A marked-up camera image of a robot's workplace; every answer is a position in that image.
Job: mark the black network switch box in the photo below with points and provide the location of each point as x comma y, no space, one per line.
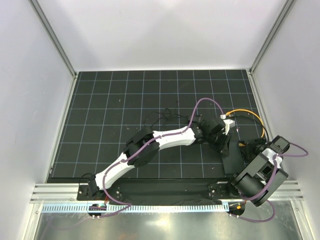
233,163

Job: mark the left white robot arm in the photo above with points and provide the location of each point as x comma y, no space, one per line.
145,144

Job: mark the white slotted cable duct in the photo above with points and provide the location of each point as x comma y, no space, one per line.
91,208

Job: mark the black grid cutting mat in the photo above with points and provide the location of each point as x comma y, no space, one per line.
105,112

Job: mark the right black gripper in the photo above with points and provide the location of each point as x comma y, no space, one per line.
247,152

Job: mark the black power adapter with cord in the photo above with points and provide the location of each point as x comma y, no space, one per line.
163,119

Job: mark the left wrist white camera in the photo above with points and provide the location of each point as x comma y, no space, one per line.
229,123

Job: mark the left aluminium frame post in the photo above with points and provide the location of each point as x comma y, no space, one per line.
52,35

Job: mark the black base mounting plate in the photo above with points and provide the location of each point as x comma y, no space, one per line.
143,191

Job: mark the aluminium front rail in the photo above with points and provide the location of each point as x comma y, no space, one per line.
67,192

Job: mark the right aluminium frame post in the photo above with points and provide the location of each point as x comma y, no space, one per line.
280,19

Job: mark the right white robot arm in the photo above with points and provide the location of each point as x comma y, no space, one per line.
263,175

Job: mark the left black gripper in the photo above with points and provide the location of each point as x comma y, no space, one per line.
224,149

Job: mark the aluminium frame post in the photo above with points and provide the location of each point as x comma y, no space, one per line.
280,19
52,35

